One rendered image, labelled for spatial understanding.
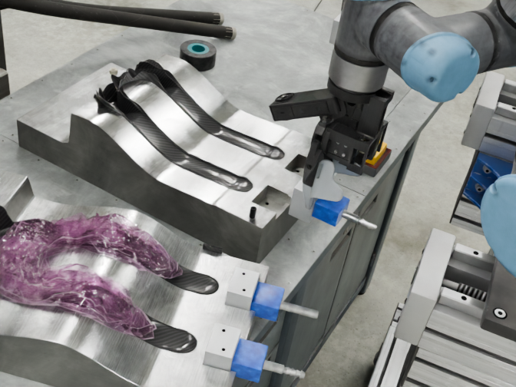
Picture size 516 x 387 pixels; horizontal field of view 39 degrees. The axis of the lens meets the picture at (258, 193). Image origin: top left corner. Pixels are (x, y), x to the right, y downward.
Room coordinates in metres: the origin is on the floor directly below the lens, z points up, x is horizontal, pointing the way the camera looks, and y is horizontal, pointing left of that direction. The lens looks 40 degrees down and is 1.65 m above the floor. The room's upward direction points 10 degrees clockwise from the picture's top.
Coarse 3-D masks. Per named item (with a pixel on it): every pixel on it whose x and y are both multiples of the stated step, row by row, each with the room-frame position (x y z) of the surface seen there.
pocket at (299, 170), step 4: (296, 156) 1.02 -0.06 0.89; (300, 156) 1.02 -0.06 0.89; (304, 156) 1.02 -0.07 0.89; (292, 160) 1.01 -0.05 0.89; (296, 160) 1.03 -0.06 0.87; (300, 160) 1.02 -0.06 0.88; (304, 160) 1.02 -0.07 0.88; (288, 164) 0.99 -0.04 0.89; (292, 164) 1.01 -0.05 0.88; (296, 164) 1.03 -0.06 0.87; (300, 164) 1.02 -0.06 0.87; (304, 164) 1.02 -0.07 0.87; (284, 168) 0.98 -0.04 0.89; (288, 168) 1.00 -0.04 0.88; (292, 168) 1.01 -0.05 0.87; (296, 168) 1.02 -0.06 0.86; (300, 168) 1.02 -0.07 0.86; (296, 172) 1.01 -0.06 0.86; (300, 172) 1.01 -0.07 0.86
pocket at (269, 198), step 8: (264, 192) 0.92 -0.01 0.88; (272, 192) 0.92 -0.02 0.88; (280, 192) 0.92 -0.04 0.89; (256, 200) 0.90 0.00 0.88; (264, 200) 0.92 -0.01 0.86; (272, 200) 0.92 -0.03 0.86; (280, 200) 0.92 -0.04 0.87; (288, 200) 0.91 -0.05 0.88; (272, 208) 0.90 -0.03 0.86; (280, 208) 0.91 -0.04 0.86
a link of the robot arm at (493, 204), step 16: (512, 176) 0.56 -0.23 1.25; (496, 192) 0.56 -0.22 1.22; (512, 192) 0.55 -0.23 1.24; (496, 208) 0.56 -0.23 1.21; (512, 208) 0.54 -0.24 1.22; (496, 224) 0.55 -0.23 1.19; (512, 224) 0.54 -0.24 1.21; (496, 240) 0.55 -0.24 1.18; (512, 240) 0.54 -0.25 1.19; (496, 256) 0.55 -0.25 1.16; (512, 256) 0.53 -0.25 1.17; (512, 272) 0.53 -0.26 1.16
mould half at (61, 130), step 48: (144, 96) 1.06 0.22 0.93; (192, 96) 1.11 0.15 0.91; (48, 144) 1.00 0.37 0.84; (96, 144) 0.95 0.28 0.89; (144, 144) 0.96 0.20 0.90; (192, 144) 1.01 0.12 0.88; (288, 144) 1.05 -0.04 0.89; (144, 192) 0.91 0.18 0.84; (192, 192) 0.88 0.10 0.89; (240, 192) 0.90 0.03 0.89; (288, 192) 0.92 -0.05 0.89; (240, 240) 0.84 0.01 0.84
